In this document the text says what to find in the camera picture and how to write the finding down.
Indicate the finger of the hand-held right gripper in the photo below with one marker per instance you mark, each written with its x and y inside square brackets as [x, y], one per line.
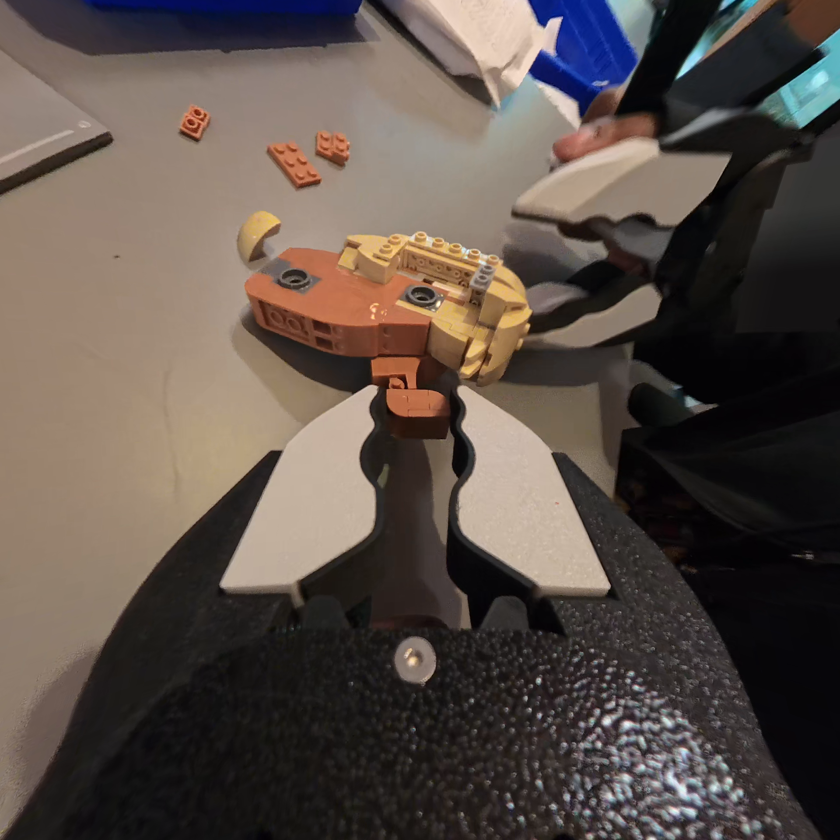
[610, 321]
[617, 180]

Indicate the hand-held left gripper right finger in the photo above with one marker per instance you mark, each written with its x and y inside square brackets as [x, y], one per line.
[525, 512]

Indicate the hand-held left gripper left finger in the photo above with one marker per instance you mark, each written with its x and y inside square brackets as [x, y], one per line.
[308, 505]

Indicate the tan and brown brick model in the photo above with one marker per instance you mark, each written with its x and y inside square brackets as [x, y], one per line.
[341, 308]

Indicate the tan curved brick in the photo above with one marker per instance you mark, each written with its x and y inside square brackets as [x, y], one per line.
[253, 236]

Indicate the grey desk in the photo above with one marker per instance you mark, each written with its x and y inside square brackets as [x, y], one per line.
[131, 394]

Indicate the black chair base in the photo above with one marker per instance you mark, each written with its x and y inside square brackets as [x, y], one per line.
[656, 405]

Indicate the blue plastic bin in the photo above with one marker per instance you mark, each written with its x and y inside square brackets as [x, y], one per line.
[229, 5]
[584, 46]

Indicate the white paper bag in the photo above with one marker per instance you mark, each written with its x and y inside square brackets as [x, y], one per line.
[472, 33]

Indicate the reddish brown square brick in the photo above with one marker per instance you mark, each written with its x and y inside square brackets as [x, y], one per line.
[333, 146]

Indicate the reddish brown flat plate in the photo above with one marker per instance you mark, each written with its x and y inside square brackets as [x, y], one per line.
[294, 164]

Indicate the small reddish brown plate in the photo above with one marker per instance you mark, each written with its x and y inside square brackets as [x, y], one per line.
[195, 122]

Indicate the grey instruction booklet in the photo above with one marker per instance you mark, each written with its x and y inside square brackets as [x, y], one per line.
[39, 124]

